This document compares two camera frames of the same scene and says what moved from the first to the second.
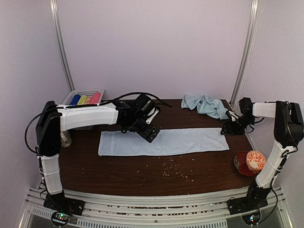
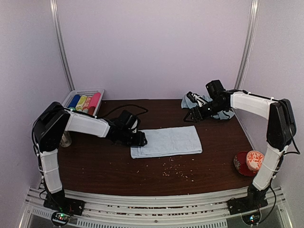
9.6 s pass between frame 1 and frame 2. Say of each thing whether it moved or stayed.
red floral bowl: stayed
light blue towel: moved
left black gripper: moved
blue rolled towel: stayed
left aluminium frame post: stayed
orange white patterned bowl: stayed
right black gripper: moved
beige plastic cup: stayed
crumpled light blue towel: stayed
